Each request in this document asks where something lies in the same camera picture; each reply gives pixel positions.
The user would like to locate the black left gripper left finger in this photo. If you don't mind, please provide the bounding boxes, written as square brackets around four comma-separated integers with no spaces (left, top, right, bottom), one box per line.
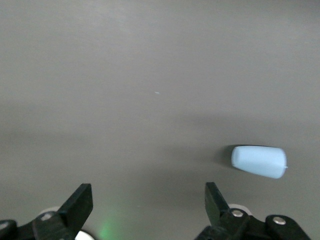
[0,183,94,240]

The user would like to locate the light blue plastic cup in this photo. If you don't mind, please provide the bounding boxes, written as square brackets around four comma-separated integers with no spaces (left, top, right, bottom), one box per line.
[230,145,289,180]

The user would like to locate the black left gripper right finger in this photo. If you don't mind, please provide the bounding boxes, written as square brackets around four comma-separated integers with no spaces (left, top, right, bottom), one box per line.
[194,181,312,240]

